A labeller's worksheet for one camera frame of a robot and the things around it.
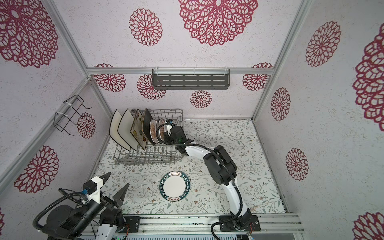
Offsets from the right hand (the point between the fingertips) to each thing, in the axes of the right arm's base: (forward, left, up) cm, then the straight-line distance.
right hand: (164, 129), depth 95 cm
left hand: (-39, +10, +13) cm, 43 cm away
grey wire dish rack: (-8, +4, -14) cm, 17 cm away
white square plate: (-3, +23, +4) cm, 24 cm away
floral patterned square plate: (-2, +17, +2) cm, 17 cm away
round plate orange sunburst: (-8, +1, +12) cm, 14 cm away
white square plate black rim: (-6, +29, +5) cm, 30 cm away
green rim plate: (-29, -8, -18) cm, 35 cm away
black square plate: (+9, +13, +1) cm, 16 cm away
